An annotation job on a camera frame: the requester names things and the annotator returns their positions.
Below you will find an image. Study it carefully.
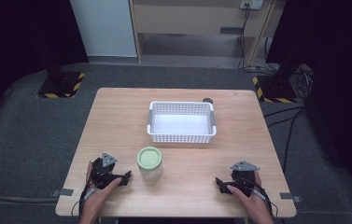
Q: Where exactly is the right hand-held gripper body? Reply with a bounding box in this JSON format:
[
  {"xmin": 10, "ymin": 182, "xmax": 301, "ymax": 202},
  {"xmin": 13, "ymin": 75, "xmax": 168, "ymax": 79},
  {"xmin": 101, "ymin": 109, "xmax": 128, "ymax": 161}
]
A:
[{"xmin": 230, "ymin": 160, "xmax": 260, "ymax": 198}]

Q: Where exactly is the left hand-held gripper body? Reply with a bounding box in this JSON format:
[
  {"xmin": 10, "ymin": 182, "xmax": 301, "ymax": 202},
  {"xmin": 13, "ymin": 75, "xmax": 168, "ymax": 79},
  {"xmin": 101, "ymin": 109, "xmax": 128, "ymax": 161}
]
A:
[{"xmin": 89, "ymin": 151, "xmax": 120, "ymax": 189}]

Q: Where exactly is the person's right hand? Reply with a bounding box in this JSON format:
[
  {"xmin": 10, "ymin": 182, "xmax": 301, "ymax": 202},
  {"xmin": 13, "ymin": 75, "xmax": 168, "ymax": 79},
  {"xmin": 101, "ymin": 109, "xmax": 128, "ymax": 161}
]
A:
[{"xmin": 226, "ymin": 171, "xmax": 275, "ymax": 224}]

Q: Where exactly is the person's left hand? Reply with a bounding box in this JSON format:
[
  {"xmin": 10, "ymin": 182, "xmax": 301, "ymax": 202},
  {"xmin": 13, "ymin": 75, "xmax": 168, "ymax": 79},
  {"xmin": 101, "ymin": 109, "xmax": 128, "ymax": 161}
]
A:
[{"xmin": 77, "ymin": 161, "xmax": 123, "ymax": 224}]

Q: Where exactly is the glass jar with green lid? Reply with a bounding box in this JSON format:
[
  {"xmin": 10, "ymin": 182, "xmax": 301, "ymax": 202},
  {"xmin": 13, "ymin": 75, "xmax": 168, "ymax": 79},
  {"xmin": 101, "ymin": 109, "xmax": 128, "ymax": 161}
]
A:
[{"xmin": 136, "ymin": 146, "xmax": 164, "ymax": 183}]

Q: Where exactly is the grey tape strip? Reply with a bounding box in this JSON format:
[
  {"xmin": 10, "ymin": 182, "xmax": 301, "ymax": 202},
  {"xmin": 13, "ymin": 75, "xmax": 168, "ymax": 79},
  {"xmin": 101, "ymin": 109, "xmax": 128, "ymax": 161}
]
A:
[
  {"xmin": 279, "ymin": 191, "xmax": 303, "ymax": 203},
  {"xmin": 51, "ymin": 188, "xmax": 75, "ymax": 198}
]

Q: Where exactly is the white plastic basket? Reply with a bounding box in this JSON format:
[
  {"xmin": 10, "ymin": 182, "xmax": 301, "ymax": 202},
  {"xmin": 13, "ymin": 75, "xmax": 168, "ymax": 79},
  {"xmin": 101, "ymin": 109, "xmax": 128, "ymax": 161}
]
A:
[{"xmin": 146, "ymin": 100, "xmax": 218, "ymax": 145}]

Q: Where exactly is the black yellow-striped stand base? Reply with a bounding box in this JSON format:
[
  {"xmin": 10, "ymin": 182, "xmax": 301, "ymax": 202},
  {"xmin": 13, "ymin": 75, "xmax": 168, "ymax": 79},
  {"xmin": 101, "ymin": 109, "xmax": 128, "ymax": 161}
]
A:
[
  {"xmin": 36, "ymin": 71, "xmax": 87, "ymax": 100},
  {"xmin": 251, "ymin": 74, "xmax": 299, "ymax": 104}
]

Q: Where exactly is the black stand pole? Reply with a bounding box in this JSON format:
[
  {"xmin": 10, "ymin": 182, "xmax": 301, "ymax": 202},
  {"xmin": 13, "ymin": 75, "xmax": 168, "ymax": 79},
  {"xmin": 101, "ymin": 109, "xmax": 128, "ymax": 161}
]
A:
[
  {"xmin": 271, "ymin": 55, "xmax": 303, "ymax": 90},
  {"xmin": 41, "ymin": 52, "xmax": 67, "ymax": 87}
]

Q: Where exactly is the white panel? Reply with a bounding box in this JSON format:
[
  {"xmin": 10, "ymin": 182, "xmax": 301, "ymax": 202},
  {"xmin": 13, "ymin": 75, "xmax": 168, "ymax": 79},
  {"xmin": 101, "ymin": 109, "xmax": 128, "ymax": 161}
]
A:
[{"xmin": 69, "ymin": 0, "xmax": 138, "ymax": 58}]

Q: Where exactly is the black curtain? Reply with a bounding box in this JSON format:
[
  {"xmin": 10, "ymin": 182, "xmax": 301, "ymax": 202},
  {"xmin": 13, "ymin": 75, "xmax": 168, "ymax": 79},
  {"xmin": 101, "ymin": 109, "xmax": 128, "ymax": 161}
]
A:
[
  {"xmin": 0, "ymin": 0, "xmax": 90, "ymax": 138},
  {"xmin": 265, "ymin": 0, "xmax": 352, "ymax": 197}
]

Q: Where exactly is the right hand-held gripper cable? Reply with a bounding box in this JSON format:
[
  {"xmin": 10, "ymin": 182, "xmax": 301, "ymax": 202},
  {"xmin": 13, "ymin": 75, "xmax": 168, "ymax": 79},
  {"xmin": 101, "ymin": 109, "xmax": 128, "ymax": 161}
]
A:
[{"xmin": 251, "ymin": 180, "xmax": 280, "ymax": 218}]

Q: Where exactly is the hand-held gripper cable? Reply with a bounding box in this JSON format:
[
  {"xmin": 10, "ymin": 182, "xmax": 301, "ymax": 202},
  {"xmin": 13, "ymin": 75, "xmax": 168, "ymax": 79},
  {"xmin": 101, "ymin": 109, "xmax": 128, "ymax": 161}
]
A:
[
  {"xmin": 71, "ymin": 186, "xmax": 98, "ymax": 218},
  {"xmin": 251, "ymin": 180, "xmax": 280, "ymax": 218}
]

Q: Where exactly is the left hand-held gripper cable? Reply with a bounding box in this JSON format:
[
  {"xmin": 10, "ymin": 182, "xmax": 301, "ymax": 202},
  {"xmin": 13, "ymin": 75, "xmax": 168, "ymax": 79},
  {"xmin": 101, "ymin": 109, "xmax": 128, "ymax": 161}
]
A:
[{"xmin": 71, "ymin": 186, "xmax": 98, "ymax": 218}]

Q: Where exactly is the black floor cable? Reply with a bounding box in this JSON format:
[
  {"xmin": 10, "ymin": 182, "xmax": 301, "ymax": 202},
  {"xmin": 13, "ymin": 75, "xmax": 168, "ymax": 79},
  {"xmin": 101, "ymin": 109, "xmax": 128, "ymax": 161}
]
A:
[{"xmin": 262, "ymin": 105, "xmax": 308, "ymax": 175}]

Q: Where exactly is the black power cable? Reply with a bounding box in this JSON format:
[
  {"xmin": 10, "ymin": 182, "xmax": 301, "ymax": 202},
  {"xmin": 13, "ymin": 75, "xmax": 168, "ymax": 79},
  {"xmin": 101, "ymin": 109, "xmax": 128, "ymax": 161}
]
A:
[{"xmin": 237, "ymin": 5, "xmax": 277, "ymax": 75}]

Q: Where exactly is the white wall power outlet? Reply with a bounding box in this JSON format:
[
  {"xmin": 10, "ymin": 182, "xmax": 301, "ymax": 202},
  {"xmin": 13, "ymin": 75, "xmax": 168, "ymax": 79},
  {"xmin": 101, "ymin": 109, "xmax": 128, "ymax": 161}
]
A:
[{"xmin": 239, "ymin": 0, "xmax": 264, "ymax": 10}]

